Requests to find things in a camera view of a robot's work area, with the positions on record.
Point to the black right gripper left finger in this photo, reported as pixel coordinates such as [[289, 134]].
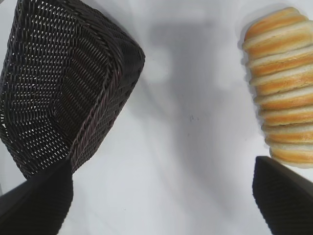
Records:
[[36, 208]]

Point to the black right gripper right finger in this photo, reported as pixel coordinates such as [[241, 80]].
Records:
[[286, 205]]

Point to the long striped twisted bread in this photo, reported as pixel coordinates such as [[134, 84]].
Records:
[[283, 80]]

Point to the dark brown wicker basket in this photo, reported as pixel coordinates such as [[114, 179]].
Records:
[[61, 80]]

